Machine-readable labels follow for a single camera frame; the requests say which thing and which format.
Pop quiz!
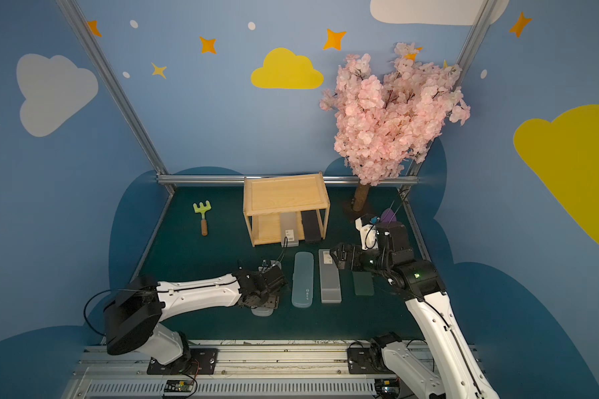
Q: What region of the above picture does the clear rounded pencil case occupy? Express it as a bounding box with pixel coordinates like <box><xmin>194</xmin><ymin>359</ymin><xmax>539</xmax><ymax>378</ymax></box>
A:
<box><xmin>251</xmin><ymin>307</ymin><xmax>274</xmax><ymax>318</ymax></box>

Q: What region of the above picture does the tall frosted grey pencil case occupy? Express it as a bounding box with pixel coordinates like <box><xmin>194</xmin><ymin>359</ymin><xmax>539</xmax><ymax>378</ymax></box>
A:
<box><xmin>319</xmin><ymin>249</ymin><xmax>342</xmax><ymax>304</ymax></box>

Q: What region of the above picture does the dark green pencil case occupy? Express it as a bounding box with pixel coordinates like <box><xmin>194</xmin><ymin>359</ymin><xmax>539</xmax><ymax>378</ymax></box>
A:
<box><xmin>352</xmin><ymin>272</ymin><xmax>374</xmax><ymax>297</ymax></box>

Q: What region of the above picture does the teal pencil case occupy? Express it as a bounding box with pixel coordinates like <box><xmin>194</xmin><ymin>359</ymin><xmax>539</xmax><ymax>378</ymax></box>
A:
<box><xmin>291</xmin><ymin>252</ymin><xmax>314</xmax><ymax>309</ymax></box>

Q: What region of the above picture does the black pencil case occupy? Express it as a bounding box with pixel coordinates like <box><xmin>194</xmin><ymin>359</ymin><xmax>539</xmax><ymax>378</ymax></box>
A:
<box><xmin>300</xmin><ymin>210</ymin><xmax>322</xmax><ymax>244</ymax></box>

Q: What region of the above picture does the frosted pencil case with label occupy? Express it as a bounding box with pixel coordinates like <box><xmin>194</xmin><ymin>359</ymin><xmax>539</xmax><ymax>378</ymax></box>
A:
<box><xmin>280</xmin><ymin>212</ymin><xmax>300</xmax><ymax>248</ymax></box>

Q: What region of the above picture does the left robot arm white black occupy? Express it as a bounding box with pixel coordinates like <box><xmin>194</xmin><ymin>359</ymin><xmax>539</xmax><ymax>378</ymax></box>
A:
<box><xmin>83</xmin><ymin>263</ymin><xmax>288</xmax><ymax>375</ymax></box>

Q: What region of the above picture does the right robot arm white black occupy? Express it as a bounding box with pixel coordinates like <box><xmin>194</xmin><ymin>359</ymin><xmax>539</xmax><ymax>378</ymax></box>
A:
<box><xmin>329</xmin><ymin>222</ymin><xmax>498</xmax><ymax>398</ymax></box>

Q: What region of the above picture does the light wooden shelf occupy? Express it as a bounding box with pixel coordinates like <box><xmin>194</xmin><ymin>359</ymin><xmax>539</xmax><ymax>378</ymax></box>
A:
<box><xmin>243</xmin><ymin>173</ymin><xmax>330</xmax><ymax>246</ymax></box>

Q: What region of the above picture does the purple toy trowel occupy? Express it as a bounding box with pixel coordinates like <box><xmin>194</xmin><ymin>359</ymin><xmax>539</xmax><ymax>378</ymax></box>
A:
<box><xmin>380</xmin><ymin>208</ymin><xmax>397</xmax><ymax>224</ymax></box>

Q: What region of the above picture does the pink cherry blossom tree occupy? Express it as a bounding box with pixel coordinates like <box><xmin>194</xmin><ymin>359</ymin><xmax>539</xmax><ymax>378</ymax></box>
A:
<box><xmin>319</xmin><ymin>43</ymin><xmax>470</xmax><ymax>212</ymax></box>

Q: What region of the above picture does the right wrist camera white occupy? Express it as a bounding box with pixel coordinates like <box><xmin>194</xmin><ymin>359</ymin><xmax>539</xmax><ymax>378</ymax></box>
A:
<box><xmin>355</xmin><ymin>215</ymin><xmax>379</xmax><ymax>250</ymax></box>

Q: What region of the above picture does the green toy rake wooden handle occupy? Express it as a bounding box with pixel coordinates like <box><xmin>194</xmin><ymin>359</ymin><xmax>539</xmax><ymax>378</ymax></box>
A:
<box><xmin>193</xmin><ymin>200</ymin><xmax>211</xmax><ymax>236</ymax></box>

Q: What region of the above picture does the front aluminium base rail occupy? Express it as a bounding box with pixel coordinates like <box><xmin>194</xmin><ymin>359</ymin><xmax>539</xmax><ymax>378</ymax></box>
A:
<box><xmin>62</xmin><ymin>340</ymin><xmax>495</xmax><ymax>399</ymax></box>

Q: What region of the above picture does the aluminium frame rail back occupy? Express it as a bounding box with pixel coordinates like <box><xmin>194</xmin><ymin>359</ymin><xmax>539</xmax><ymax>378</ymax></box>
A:
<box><xmin>156</xmin><ymin>175</ymin><xmax>419</xmax><ymax>186</ymax></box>

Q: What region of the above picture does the right aluminium frame post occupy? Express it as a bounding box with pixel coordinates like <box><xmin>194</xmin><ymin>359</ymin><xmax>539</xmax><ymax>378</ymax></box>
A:
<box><xmin>398</xmin><ymin>0</ymin><xmax>500</xmax><ymax>196</ymax></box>

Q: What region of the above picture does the aluminium frame post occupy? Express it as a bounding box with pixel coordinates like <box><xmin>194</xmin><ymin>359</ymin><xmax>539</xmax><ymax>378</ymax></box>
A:
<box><xmin>398</xmin><ymin>0</ymin><xmax>500</xmax><ymax>196</ymax></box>
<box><xmin>56</xmin><ymin>0</ymin><xmax>168</xmax><ymax>180</ymax></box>

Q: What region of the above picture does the left aluminium frame post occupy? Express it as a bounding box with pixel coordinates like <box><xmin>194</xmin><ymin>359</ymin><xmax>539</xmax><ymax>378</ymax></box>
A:
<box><xmin>56</xmin><ymin>0</ymin><xmax>168</xmax><ymax>180</ymax></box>

